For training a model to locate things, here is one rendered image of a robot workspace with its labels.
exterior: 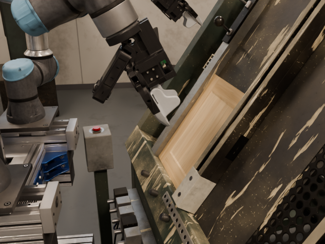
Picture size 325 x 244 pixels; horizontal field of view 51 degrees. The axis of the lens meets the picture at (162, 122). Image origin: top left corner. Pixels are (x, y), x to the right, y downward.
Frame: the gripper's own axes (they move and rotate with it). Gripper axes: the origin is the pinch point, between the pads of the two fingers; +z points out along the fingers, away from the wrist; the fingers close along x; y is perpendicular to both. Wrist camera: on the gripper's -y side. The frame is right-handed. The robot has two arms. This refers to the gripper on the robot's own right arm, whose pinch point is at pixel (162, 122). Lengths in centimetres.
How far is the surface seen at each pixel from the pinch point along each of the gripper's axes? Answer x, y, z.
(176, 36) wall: 416, 29, 82
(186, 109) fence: 61, 4, 28
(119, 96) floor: 380, -78, 108
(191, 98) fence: 61, 8, 25
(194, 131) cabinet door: 49, 3, 32
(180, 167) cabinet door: 42, -8, 38
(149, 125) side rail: 83, -16, 36
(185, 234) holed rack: 12.6, -12.3, 41.2
